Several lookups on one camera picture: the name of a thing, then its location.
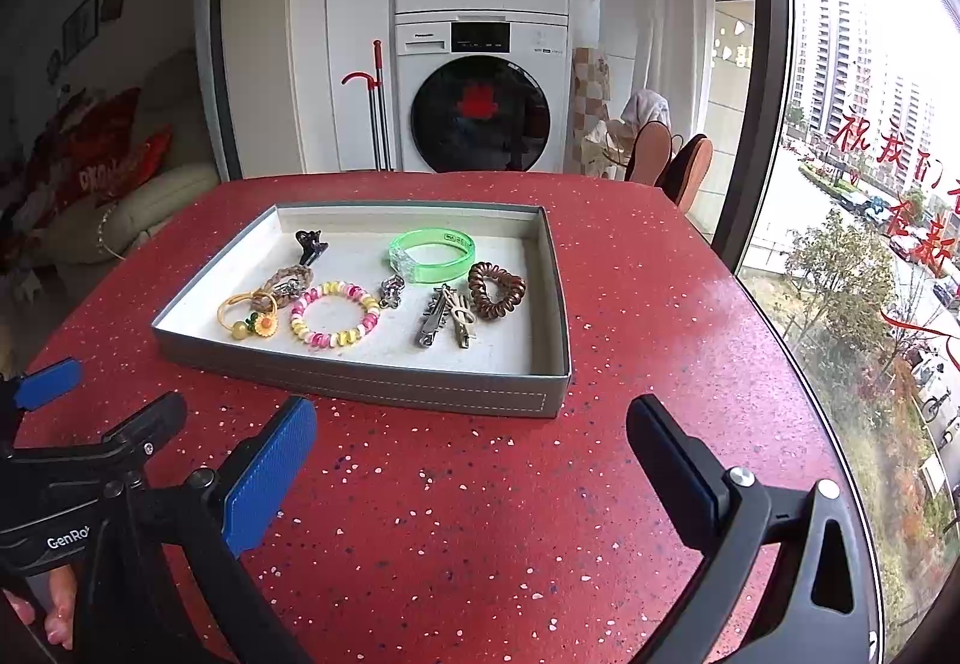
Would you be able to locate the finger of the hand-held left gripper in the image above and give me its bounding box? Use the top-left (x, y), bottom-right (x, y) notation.
top-left (0, 356), bottom-right (83, 411)
top-left (94, 391), bottom-right (188, 468)

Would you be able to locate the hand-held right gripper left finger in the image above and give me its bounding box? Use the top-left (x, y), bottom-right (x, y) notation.
top-left (71, 396), bottom-right (318, 664)

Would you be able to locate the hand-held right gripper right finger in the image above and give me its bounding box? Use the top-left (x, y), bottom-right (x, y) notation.
top-left (626, 394), bottom-right (878, 664)

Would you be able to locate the grey tray box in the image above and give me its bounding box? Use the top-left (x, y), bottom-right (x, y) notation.
top-left (152, 200), bottom-right (572, 419)

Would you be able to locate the beige braided bracelet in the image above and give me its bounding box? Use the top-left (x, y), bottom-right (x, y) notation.
top-left (259, 264), bottom-right (316, 305)

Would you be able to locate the brown spiral hair tie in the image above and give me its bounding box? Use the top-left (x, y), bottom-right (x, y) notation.
top-left (467, 261), bottom-right (527, 322)

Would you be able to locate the person's left hand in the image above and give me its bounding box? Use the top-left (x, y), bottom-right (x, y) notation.
top-left (0, 570), bottom-right (77, 651)

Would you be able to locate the cream sofa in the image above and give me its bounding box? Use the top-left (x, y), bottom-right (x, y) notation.
top-left (37, 49), bottom-right (218, 275)

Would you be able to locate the silver hair clip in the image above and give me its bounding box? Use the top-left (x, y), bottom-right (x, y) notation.
top-left (416, 285), bottom-right (455, 348)
top-left (447, 292), bottom-right (481, 350)

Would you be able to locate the red printed cushion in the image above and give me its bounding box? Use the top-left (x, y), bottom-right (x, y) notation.
top-left (30, 86), bottom-right (173, 207)

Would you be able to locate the black hair claw clip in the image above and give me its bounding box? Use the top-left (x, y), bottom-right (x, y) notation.
top-left (294, 229), bottom-right (331, 266)

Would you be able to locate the cream bag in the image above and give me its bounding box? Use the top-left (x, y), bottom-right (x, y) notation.
top-left (581, 118), bottom-right (638, 181)

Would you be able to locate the white towel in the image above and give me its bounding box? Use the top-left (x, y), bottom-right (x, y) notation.
top-left (621, 89), bottom-right (672, 128)

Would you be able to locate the red window decal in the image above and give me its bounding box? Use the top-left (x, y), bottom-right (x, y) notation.
top-left (832, 101), bottom-right (960, 365)

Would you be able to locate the checkered beige cloth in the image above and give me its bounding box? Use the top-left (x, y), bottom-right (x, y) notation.
top-left (571, 47), bottom-right (612, 143)

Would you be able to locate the white cabinet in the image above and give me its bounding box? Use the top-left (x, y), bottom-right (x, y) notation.
top-left (289, 0), bottom-right (398, 174)

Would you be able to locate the white washing machine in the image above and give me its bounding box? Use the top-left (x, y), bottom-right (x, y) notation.
top-left (394, 13), bottom-right (571, 174)

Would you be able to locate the yellow flower hair tie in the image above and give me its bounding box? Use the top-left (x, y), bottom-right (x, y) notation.
top-left (217, 289), bottom-right (280, 342)

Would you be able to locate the pink yellow beaded bracelet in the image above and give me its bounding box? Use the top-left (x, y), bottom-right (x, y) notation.
top-left (289, 281), bottom-right (382, 351)

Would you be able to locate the green translucent bracelet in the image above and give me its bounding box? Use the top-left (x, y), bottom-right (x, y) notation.
top-left (388, 225), bottom-right (477, 286)

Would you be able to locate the large dark picture frame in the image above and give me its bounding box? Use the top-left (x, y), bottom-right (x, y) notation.
top-left (61, 0), bottom-right (101, 66)

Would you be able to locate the red handled mop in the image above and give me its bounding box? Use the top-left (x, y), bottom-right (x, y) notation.
top-left (341, 40), bottom-right (395, 174)

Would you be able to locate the black window frame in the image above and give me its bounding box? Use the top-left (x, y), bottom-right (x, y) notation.
top-left (712, 0), bottom-right (797, 275)

